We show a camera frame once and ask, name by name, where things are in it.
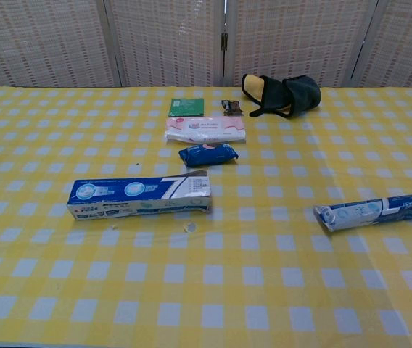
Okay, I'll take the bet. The blue white toothpaste tube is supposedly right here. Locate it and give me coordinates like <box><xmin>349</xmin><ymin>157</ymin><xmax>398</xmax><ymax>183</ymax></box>
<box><xmin>313</xmin><ymin>194</ymin><xmax>412</xmax><ymax>233</ymax></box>

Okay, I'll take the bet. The pink white wet wipes pack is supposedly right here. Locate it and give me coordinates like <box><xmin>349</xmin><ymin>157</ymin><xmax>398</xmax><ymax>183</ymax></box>
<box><xmin>165</xmin><ymin>116</ymin><xmax>247</xmax><ymax>145</ymax></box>

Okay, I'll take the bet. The blue white toothpaste box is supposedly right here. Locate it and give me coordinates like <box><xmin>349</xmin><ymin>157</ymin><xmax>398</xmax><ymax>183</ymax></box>
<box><xmin>67</xmin><ymin>170</ymin><xmax>213</xmax><ymax>221</ymax></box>

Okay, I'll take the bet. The green sachet packet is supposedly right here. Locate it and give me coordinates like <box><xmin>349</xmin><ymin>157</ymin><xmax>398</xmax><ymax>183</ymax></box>
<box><xmin>168</xmin><ymin>97</ymin><xmax>205</xmax><ymax>117</ymax></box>

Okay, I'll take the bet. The beige woven folding screen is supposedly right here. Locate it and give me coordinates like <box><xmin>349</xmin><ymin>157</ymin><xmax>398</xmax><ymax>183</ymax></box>
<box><xmin>0</xmin><ymin>0</ymin><xmax>412</xmax><ymax>94</ymax></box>

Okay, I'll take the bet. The brown candy wrapper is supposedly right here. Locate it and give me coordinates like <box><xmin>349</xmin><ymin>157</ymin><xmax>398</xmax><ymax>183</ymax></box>
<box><xmin>220</xmin><ymin>100</ymin><xmax>245</xmax><ymax>116</ymax></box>

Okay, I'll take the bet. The yellow white checkered tablecloth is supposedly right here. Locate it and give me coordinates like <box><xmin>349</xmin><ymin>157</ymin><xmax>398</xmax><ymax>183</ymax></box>
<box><xmin>0</xmin><ymin>86</ymin><xmax>412</xmax><ymax>348</ymax></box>

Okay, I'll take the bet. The blue wet wipes pack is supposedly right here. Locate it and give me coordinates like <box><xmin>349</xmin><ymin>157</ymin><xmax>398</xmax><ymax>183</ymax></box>
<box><xmin>178</xmin><ymin>143</ymin><xmax>240</xmax><ymax>168</ymax></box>

